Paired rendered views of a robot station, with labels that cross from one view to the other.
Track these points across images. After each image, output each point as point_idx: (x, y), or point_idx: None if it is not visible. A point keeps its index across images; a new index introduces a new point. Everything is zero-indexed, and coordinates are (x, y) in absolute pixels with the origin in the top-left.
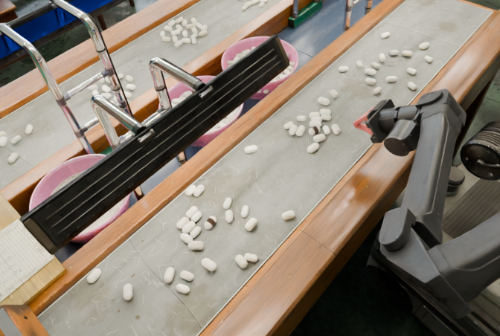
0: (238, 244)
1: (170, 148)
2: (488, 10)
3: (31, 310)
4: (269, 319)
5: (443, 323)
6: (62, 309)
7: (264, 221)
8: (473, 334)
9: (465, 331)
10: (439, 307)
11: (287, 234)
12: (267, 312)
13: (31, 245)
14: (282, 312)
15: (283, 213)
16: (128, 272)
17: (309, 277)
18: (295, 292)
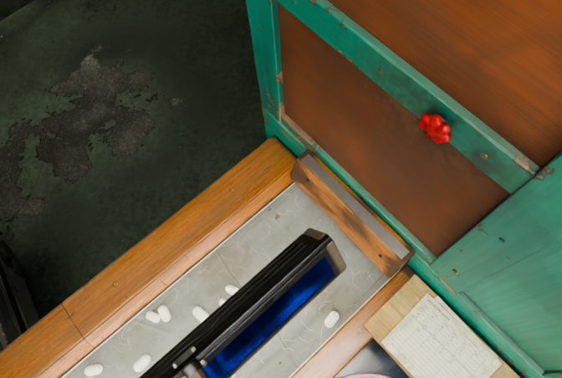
0: (165, 339)
1: (166, 357)
2: None
3: (390, 283)
4: (148, 243)
5: (23, 319)
6: (361, 287)
7: (126, 369)
8: (2, 294)
9: (7, 301)
10: (15, 327)
11: (104, 344)
12: (149, 250)
13: (416, 365)
14: (135, 248)
15: (97, 370)
16: (294, 321)
17: (97, 279)
18: (116, 266)
